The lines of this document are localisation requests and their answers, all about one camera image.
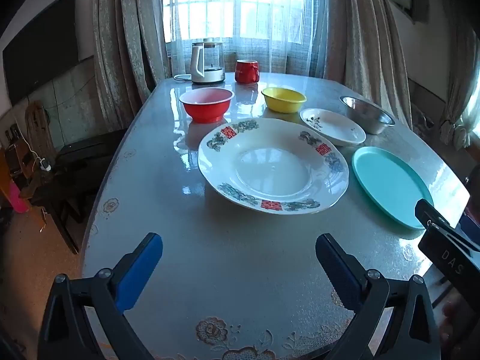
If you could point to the pink plastic object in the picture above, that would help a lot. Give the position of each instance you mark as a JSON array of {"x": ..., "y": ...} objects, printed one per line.
[{"x": 18, "y": 197}]

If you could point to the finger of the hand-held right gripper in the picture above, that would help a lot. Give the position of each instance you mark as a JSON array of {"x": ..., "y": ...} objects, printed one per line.
[{"x": 425, "y": 212}]

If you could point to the red mug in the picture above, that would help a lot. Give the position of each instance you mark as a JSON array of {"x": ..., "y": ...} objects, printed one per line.
[{"x": 245, "y": 73}]

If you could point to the large white patterned plate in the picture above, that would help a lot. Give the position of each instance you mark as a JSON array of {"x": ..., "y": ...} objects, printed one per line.
[{"x": 273, "y": 168}]

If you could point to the white charger plug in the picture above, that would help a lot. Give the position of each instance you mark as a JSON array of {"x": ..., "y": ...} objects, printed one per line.
[{"x": 45, "y": 164}]

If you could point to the dark grey flat appliance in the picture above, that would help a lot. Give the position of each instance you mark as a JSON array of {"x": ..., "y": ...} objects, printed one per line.
[{"x": 92, "y": 144}]

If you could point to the white glass electric kettle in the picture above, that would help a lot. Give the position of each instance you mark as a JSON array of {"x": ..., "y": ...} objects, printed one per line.
[{"x": 206, "y": 63}]

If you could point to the dark wooden bench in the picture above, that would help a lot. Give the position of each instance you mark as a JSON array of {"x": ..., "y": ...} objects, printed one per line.
[{"x": 56, "y": 195}]

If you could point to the white sheer curtain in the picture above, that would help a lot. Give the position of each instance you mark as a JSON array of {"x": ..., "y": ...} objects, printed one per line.
[{"x": 277, "y": 52}]

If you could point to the black wall television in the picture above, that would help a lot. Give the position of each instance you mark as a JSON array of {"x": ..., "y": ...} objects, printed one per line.
[{"x": 41, "y": 48}]

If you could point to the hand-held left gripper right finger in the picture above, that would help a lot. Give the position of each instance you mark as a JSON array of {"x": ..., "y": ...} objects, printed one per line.
[{"x": 339, "y": 273}]

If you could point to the tied beige side curtain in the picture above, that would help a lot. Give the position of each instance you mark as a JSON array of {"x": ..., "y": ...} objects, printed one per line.
[{"x": 459, "y": 82}]

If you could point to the beige patterned curtain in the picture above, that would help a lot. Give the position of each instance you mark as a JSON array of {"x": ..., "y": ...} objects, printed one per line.
[
  {"x": 123, "y": 33},
  {"x": 363, "y": 45}
]

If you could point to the large grid window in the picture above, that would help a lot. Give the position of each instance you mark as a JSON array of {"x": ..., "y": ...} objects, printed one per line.
[{"x": 232, "y": 3}]

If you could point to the stainless steel bowl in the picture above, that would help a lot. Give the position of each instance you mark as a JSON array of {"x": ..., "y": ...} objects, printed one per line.
[{"x": 369, "y": 120}]

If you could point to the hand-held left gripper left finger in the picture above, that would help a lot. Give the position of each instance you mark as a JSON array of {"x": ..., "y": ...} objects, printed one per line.
[{"x": 138, "y": 273}]

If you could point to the white floral deep plate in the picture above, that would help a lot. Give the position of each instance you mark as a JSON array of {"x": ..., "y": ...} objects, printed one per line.
[{"x": 333, "y": 125}]

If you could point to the yellow plastic bowl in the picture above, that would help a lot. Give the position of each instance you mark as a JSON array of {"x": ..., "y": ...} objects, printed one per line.
[{"x": 283, "y": 103}]

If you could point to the red plastic bowl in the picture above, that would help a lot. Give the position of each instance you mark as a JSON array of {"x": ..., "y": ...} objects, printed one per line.
[{"x": 206, "y": 110}]

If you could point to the teal plastic plate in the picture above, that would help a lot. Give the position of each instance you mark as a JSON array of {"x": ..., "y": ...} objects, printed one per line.
[{"x": 386, "y": 183}]

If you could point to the grey wall box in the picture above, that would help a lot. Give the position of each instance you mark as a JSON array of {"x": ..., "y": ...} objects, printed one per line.
[{"x": 418, "y": 3}]

